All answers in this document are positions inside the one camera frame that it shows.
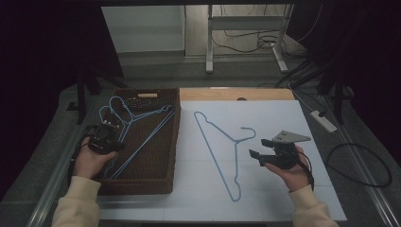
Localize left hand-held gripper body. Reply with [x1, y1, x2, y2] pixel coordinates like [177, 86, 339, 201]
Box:
[87, 118, 126, 155]

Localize black floor cables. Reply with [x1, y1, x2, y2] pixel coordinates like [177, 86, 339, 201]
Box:
[210, 4, 305, 61]

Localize person's left hand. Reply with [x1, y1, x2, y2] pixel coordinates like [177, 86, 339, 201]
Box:
[73, 138, 118, 181]

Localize black looped cable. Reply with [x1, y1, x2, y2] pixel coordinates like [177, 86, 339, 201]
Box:
[325, 143, 393, 189]

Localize metal frame rail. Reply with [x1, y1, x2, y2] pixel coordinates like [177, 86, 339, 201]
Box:
[318, 94, 401, 227]
[26, 96, 97, 227]

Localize hand-held gripper black cable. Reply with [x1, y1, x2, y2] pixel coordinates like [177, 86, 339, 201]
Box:
[297, 150, 316, 192]
[66, 124, 97, 187]

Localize white power strip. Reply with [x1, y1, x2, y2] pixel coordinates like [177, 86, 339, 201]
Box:
[310, 110, 339, 134]

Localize white metal desk frame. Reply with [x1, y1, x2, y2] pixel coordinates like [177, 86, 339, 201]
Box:
[205, 3, 296, 75]

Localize dark curtain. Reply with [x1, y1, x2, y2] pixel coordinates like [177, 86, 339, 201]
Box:
[0, 0, 125, 198]
[285, 0, 401, 159]

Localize person's right hand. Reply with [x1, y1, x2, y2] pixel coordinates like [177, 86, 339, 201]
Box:
[264, 146, 311, 193]

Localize white cabinet panel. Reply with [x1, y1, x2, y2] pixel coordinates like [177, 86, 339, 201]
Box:
[101, 5, 186, 54]

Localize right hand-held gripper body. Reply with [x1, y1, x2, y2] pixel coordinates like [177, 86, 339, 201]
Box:
[259, 130, 312, 170]

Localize right hand-held gripper black cable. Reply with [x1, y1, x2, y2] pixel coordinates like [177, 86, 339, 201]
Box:
[297, 150, 316, 192]

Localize white power strip cable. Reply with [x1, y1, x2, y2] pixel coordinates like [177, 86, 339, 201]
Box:
[288, 82, 317, 114]

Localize black metal stand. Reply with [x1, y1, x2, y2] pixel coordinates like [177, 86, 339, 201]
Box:
[66, 67, 129, 126]
[316, 62, 355, 126]

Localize left hand-held gripper black cable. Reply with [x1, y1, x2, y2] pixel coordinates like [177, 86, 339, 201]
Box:
[66, 124, 97, 187]

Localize brown woven basket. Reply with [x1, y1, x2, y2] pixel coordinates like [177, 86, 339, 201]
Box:
[94, 87, 182, 196]

